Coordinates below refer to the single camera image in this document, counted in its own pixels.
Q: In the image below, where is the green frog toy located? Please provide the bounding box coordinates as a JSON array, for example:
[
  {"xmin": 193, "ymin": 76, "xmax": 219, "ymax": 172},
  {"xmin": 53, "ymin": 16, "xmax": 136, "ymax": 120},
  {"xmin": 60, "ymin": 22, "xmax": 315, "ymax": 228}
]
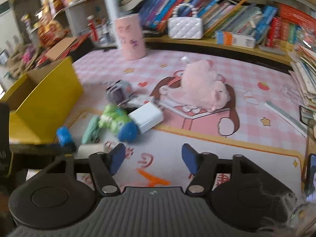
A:
[{"xmin": 98, "ymin": 104, "xmax": 140, "ymax": 142}]

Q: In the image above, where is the pink plush toy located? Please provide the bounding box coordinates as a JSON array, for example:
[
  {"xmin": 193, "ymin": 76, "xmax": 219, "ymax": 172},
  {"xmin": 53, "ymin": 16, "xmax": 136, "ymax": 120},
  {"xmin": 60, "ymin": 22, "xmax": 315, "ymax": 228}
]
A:
[{"xmin": 168, "ymin": 60, "xmax": 230, "ymax": 111}]

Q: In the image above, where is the yellow cardboard box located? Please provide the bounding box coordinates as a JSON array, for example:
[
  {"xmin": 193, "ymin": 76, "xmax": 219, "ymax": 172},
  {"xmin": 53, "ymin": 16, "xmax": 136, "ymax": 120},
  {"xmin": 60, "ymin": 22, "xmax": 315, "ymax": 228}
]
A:
[{"xmin": 1, "ymin": 57, "xmax": 84, "ymax": 144}]

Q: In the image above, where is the white charger block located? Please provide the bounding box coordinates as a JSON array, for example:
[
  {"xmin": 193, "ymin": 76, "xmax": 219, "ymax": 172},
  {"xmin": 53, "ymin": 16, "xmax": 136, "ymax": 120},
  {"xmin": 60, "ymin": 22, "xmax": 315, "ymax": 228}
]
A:
[{"xmin": 128, "ymin": 102, "xmax": 164, "ymax": 134}]

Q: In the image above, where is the pink checkered desk mat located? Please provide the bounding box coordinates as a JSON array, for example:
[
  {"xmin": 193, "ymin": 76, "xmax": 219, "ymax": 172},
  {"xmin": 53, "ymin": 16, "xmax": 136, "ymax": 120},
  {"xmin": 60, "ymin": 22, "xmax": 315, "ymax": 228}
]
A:
[{"xmin": 68, "ymin": 50, "xmax": 305, "ymax": 194}]

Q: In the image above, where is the brown cardboard sheet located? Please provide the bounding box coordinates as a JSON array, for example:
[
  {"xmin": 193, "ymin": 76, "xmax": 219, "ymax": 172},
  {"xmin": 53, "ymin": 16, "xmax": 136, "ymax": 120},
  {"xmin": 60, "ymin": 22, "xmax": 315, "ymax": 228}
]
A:
[{"xmin": 46, "ymin": 37, "xmax": 77, "ymax": 61}]

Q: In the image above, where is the red gold gift bag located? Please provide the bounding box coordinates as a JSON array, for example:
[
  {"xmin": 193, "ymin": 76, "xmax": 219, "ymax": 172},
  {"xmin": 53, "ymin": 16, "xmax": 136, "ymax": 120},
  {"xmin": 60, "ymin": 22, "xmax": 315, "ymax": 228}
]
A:
[{"xmin": 38, "ymin": 0, "xmax": 69, "ymax": 48}]

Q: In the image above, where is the black smartphone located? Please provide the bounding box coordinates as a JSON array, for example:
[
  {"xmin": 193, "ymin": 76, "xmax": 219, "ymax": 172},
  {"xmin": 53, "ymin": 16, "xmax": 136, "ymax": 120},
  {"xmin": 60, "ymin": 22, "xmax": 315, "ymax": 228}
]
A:
[{"xmin": 305, "ymin": 154, "xmax": 316, "ymax": 202}]

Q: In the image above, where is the pink cylindrical cup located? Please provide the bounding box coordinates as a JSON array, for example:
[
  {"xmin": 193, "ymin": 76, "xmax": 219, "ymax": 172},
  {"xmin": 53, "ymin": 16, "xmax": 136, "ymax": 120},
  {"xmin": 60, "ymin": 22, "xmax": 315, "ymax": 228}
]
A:
[{"xmin": 115, "ymin": 13, "xmax": 146, "ymax": 60}]

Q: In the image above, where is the white quilted pearl handbag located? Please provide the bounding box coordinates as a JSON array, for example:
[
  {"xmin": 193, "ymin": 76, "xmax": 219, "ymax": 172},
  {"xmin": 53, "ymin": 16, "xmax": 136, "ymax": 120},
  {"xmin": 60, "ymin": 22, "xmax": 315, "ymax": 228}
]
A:
[{"xmin": 168, "ymin": 3, "xmax": 203, "ymax": 40}]

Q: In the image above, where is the stack of papers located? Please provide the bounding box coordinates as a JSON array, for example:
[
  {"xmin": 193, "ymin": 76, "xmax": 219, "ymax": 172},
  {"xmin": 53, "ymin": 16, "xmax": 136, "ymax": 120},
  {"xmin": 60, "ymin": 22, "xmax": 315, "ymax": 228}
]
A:
[{"xmin": 288, "ymin": 44, "xmax": 315, "ymax": 124}]

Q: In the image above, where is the small grey toy camera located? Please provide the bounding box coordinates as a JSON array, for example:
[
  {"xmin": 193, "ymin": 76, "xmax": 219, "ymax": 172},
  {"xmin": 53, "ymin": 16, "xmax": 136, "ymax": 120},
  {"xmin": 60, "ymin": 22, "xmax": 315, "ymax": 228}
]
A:
[{"xmin": 105, "ymin": 80, "xmax": 133, "ymax": 105}]

